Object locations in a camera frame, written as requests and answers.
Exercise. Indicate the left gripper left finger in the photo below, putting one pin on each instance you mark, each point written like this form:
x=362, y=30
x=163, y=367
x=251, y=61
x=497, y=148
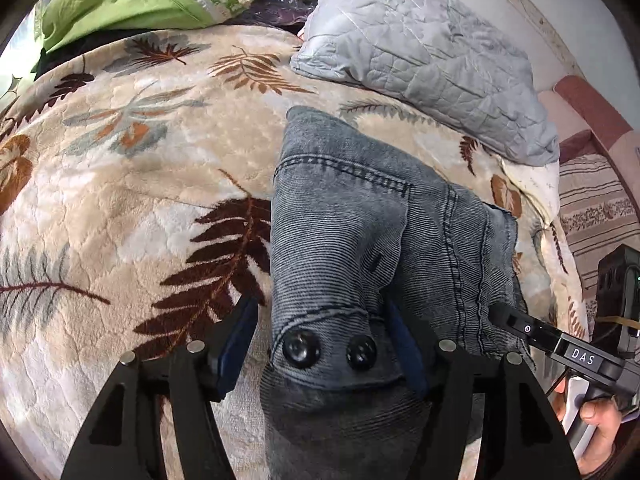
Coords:
x=120, y=437

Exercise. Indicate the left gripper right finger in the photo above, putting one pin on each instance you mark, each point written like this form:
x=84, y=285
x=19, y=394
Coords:
x=520, y=436

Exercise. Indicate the grey-blue denim jeans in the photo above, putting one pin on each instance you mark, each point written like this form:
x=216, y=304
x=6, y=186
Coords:
x=358, y=226

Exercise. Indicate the person right hand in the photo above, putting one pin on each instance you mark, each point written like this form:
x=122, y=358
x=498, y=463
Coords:
x=603, y=415

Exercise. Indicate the striped pink sofa cushion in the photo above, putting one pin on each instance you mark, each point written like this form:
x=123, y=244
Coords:
x=596, y=214

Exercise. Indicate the white floral pillow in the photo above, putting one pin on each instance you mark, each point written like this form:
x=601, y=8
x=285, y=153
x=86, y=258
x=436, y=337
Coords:
x=541, y=186

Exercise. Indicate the pink red sofa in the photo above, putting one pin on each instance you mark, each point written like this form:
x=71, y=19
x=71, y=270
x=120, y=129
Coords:
x=588, y=124

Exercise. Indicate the leaf pattern fleece blanket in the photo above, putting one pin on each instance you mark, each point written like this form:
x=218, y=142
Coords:
x=135, y=181

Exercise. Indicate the grey quilted pillow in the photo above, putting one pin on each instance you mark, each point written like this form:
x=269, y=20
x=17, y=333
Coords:
x=439, y=57

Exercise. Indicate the dark purple cloth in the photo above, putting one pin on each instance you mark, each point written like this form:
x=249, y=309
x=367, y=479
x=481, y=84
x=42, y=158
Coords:
x=289, y=15

